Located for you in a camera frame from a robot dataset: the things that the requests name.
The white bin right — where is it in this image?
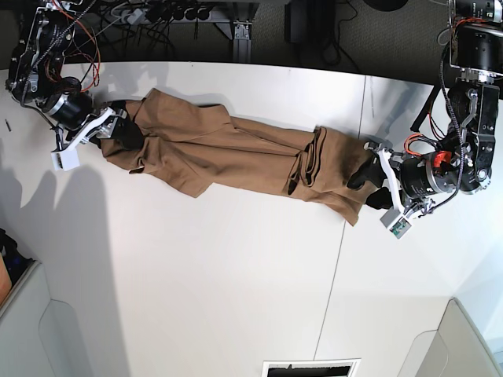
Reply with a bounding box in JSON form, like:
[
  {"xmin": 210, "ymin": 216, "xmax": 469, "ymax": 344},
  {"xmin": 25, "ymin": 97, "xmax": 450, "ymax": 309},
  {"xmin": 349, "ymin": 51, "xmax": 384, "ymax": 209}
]
[{"xmin": 398, "ymin": 298, "xmax": 502, "ymax": 377}]

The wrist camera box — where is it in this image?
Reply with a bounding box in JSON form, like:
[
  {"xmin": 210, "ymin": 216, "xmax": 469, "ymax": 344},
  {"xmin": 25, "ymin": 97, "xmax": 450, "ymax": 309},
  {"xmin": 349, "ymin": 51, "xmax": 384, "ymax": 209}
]
[
  {"xmin": 51, "ymin": 149, "xmax": 80, "ymax": 171},
  {"xmin": 380, "ymin": 208, "xmax": 412, "ymax": 240}
]

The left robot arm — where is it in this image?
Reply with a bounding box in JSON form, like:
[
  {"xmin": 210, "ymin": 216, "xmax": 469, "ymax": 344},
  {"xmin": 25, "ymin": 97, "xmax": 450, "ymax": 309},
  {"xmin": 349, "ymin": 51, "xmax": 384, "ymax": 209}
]
[{"xmin": 347, "ymin": 1, "xmax": 502, "ymax": 218}]

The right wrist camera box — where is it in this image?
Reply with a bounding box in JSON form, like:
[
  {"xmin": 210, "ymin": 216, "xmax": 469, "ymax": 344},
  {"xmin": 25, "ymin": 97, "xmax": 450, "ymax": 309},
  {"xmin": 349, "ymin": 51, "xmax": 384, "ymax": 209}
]
[{"xmin": 51, "ymin": 149, "xmax": 80, "ymax": 171}]

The aluminium frame post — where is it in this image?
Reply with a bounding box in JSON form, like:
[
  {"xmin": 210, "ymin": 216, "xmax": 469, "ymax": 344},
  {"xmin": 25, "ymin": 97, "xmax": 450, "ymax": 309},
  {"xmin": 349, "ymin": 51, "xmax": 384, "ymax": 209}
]
[{"xmin": 233, "ymin": 23, "xmax": 252, "ymax": 64}]

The black power adapter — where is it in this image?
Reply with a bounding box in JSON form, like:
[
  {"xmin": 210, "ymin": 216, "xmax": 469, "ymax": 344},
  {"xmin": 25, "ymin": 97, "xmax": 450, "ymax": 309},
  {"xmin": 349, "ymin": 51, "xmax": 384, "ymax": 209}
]
[{"xmin": 285, "ymin": 0, "xmax": 313, "ymax": 44}]

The brown t-shirt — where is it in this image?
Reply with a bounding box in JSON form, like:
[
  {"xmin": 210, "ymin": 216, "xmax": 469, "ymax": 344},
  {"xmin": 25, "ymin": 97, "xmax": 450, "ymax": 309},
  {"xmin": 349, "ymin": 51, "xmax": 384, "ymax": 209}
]
[{"xmin": 101, "ymin": 90, "xmax": 376, "ymax": 224}]

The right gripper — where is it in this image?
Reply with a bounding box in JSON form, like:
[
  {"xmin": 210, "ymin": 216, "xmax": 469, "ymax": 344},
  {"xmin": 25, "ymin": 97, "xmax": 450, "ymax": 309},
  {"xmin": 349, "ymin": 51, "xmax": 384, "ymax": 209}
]
[{"xmin": 42, "ymin": 93, "xmax": 144, "ymax": 152}]

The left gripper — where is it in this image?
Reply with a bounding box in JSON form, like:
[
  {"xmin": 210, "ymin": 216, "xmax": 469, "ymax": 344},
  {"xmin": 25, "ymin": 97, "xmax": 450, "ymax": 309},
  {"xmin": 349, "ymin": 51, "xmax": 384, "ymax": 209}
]
[{"xmin": 347, "ymin": 141, "xmax": 464, "ymax": 219}]

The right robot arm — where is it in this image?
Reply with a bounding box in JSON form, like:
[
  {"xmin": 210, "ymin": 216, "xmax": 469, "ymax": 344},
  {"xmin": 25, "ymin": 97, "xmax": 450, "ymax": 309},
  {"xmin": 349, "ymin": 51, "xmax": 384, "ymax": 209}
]
[{"xmin": 6, "ymin": 1, "xmax": 144, "ymax": 152}]

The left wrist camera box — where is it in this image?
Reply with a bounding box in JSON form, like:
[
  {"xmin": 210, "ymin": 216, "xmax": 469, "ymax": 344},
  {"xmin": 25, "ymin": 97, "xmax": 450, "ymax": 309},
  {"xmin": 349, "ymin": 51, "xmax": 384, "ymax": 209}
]
[{"xmin": 380, "ymin": 208, "xmax": 412, "ymax": 240}]

